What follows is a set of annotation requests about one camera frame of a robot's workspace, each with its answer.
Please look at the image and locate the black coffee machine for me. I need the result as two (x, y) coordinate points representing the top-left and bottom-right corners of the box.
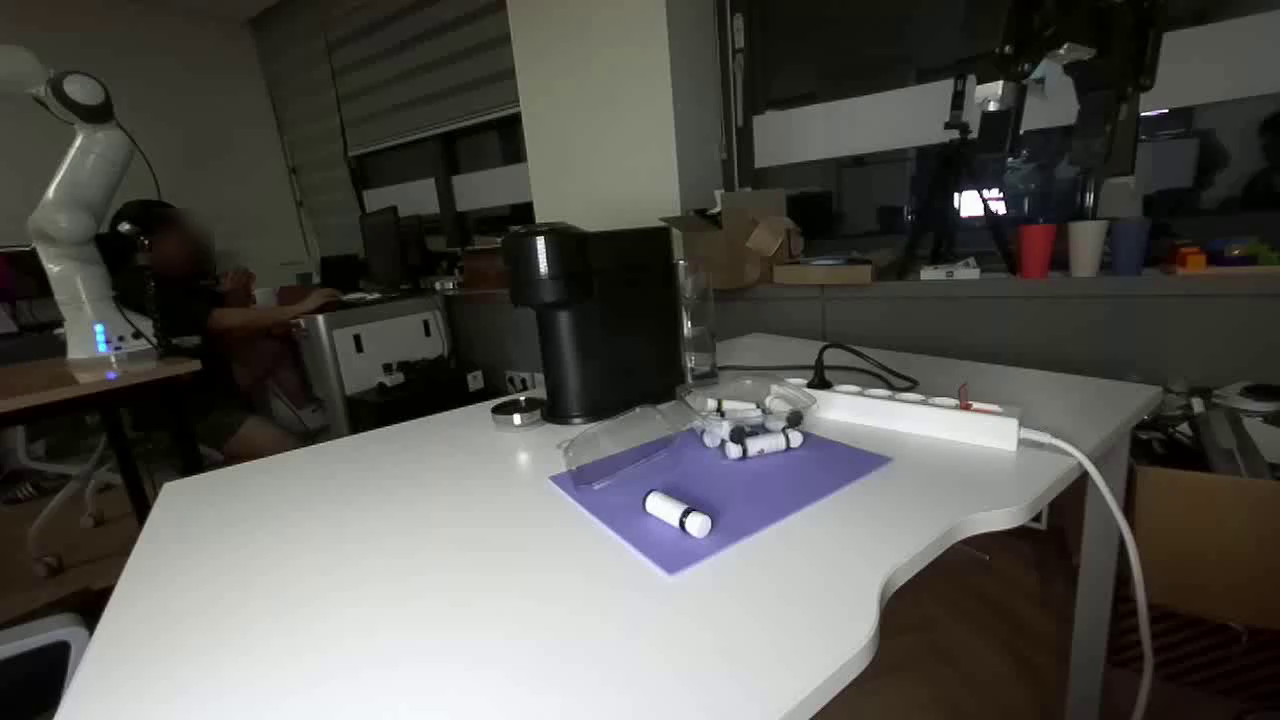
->
(504, 219), (694, 427)

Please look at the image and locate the round metal dish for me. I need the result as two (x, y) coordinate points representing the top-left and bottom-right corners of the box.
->
(488, 390), (549, 433)

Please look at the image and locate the open cardboard box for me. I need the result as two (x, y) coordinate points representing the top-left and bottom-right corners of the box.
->
(664, 189), (809, 297)

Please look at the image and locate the purple mat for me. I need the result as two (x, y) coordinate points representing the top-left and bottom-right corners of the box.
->
(549, 418), (891, 578)

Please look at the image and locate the flat brown box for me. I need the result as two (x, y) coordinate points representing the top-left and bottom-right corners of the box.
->
(769, 256), (878, 289)

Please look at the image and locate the gray metal cabinet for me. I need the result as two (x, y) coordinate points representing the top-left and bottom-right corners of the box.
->
(292, 290), (457, 434)

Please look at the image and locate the white power strip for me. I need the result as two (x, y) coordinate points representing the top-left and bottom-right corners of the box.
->
(769, 377), (1026, 454)

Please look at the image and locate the red cup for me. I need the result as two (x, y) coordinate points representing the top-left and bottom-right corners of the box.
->
(1011, 219), (1060, 283)

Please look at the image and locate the white cup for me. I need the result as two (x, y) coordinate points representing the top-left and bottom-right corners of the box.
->
(1065, 216), (1113, 278)

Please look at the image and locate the seated person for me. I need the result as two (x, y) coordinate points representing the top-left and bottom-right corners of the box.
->
(95, 196), (345, 454)

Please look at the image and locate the blue cup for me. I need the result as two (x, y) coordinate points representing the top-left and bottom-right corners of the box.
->
(1109, 216), (1152, 278)

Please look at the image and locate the wooden desk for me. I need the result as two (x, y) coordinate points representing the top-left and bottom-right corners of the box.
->
(0, 352), (205, 418)

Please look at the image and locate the white chair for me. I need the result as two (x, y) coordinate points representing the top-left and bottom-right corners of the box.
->
(0, 613), (95, 720)

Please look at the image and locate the black cable with plug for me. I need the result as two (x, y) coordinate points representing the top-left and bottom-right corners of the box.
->
(806, 335), (925, 396)

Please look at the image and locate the black camera tripod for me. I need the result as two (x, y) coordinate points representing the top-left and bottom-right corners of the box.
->
(903, 72), (1026, 278)

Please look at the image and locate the white power cable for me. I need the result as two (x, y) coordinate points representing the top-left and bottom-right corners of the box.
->
(1016, 424), (1161, 720)

